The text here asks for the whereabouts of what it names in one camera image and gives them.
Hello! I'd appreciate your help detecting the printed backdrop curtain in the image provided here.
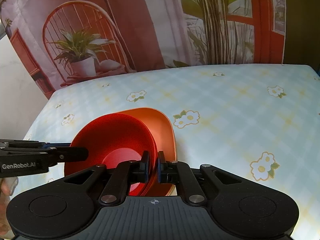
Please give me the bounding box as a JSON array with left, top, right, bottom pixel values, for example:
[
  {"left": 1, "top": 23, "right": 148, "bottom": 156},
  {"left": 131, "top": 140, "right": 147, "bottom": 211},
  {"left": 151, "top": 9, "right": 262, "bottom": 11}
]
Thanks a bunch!
[{"left": 1, "top": 0, "right": 286, "bottom": 98}]

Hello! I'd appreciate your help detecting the red plastic bowl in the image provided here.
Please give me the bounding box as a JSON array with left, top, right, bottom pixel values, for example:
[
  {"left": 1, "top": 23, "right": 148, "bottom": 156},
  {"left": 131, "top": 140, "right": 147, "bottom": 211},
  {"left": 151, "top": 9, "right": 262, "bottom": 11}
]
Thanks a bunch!
[{"left": 64, "top": 113, "right": 157, "bottom": 193}]

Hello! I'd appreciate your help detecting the orange square plate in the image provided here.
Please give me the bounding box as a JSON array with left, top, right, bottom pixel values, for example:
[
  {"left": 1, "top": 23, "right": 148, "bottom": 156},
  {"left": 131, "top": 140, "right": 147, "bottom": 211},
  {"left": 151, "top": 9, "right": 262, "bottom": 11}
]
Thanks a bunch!
[{"left": 120, "top": 107, "right": 177, "bottom": 197}]

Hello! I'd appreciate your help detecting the left human hand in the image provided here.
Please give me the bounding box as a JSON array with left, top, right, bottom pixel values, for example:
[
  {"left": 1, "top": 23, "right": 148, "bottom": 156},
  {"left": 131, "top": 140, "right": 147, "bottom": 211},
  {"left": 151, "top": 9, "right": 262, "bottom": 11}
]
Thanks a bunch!
[{"left": 0, "top": 177, "right": 18, "bottom": 239}]

